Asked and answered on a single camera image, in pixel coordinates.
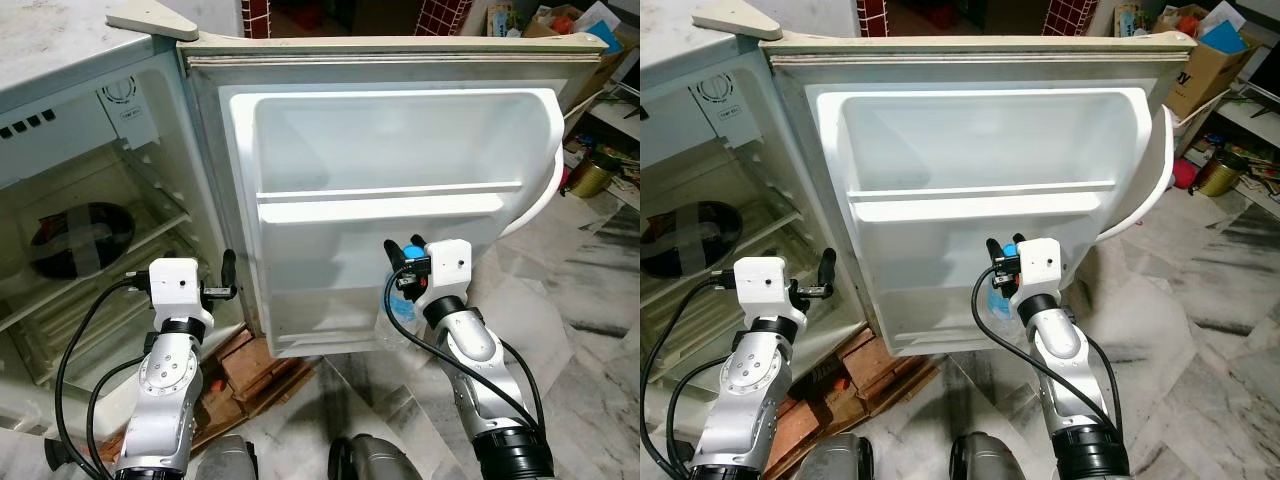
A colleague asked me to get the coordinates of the clear bottle blue cap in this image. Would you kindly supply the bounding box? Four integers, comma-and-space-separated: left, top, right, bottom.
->
984, 240, 1023, 323
383, 243, 426, 351

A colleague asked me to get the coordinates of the grey fridge door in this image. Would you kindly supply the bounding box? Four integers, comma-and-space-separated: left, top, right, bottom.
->
760, 30, 1198, 359
180, 33, 609, 359

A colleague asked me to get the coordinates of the cream fridge hinge cover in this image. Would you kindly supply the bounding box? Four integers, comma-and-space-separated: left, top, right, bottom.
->
692, 0, 782, 42
105, 0, 198, 42

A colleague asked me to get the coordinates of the black round plate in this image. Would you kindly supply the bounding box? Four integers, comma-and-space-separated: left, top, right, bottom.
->
640, 200, 717, 279
28, 203, 136, 281

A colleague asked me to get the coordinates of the grey robot left leg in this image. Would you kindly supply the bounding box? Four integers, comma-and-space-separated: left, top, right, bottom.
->
195, 435, 260, 480
800, 433, 874, 480

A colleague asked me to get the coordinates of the grey robot leg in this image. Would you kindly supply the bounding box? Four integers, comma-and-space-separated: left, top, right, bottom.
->
800, 433, 874, 480
950, 432, 1047, 480
195, 435, 260, 480
328, 434, 427, 480

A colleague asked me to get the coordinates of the grey robot right leg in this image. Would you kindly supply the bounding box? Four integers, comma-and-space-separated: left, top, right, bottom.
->
328, 434, 427, 480
950, 432, 1047, 480

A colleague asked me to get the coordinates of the gold round tin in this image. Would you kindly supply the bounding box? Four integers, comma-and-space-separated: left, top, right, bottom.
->
1195, 150, 1250, 199
570, 155, 622, 200

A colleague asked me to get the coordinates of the brown cardboard box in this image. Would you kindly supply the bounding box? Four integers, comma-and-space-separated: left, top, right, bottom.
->
568, 38, 627, 113
1165, 30, 1253, 121

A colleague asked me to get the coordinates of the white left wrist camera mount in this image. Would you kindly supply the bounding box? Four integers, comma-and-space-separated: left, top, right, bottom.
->
732, 256, 802, 328
149, 257, 215, 328

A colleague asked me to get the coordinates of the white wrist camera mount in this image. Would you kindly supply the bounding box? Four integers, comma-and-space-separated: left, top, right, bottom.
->
732, 256, 802, 328
149, 257, 215, 328
420, 239, 474, 303
1014, 237, 1070, 301

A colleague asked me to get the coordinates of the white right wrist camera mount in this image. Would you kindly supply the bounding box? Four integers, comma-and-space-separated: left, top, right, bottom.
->
1014, 237, 1070, 301
420, 239, 474, 303

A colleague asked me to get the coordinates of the white wire fridge shelf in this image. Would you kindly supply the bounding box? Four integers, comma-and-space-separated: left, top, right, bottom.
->
0, 145, 191, 331
640, 150, 803, 323

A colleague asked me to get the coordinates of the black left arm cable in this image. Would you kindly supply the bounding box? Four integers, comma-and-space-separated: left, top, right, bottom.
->
86, 355, 153, 479
640, 280, 716, 480
53, 280, 131, 480
665, 355, 738, 479

